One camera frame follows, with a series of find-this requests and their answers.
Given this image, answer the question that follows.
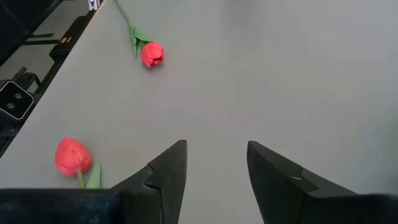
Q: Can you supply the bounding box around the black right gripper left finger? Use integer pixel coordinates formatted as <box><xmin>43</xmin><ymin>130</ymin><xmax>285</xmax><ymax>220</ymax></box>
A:
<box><xmin>0</xmin><ymin>139</ymin><xmax>188</xmax><ymax>224</ymax></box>

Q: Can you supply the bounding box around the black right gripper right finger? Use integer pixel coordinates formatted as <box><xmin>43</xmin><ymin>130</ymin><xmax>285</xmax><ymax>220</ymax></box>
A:
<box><xmin>248</xmin><ymin>141</ymin><xmax>398</xmax><ymax>224</ymax></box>

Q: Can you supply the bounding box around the red artificial tulip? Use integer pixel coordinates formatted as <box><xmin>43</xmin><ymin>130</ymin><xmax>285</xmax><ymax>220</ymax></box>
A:
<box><xmin>113</xmin><ymin>0</ymin><xmax>165</xmax><ymax>69</ymax></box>
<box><xmin>55</xmin><ymin>137</ymin><xmax>103</xmax><ymax>190</ymax></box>

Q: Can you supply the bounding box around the grey table mat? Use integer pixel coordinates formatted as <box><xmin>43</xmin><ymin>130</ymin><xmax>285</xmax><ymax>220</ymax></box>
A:
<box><xmin>0</xmin><ymin>0</ymin><xmax>398</xmax><ymax>224</ymax></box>

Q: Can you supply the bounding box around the small black depth camera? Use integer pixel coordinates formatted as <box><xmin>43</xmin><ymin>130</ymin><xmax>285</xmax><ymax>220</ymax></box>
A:
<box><xmin>0</xmin><ymin>80</ymin><xmax>35</xmax><ymax>121</ymax></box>

